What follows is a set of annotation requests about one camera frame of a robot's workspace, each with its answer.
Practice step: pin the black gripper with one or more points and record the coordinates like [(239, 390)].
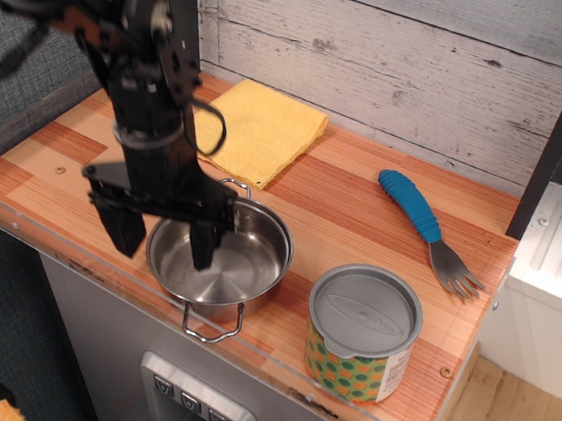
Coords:
[(160, 175)]

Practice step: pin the small stainless steel pot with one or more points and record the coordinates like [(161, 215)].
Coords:
[(246, 269)]

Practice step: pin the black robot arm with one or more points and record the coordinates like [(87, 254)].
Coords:
[(140, 61)]

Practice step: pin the yellow folded towel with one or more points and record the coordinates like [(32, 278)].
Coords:
[(259, 133)]

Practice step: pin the grey toy fridge cabinet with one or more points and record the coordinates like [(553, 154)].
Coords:
[(137, 367)]

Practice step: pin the clear acrylic edge guard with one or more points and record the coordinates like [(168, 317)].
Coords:
[(248, 347)]

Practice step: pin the patterned can with grey lid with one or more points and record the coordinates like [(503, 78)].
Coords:
[(363, 323)]

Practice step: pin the white toy sink unit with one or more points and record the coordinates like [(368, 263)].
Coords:
[(522, 333)]

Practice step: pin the blue handled metal fork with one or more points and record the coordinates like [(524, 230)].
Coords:
[(450, 271)]

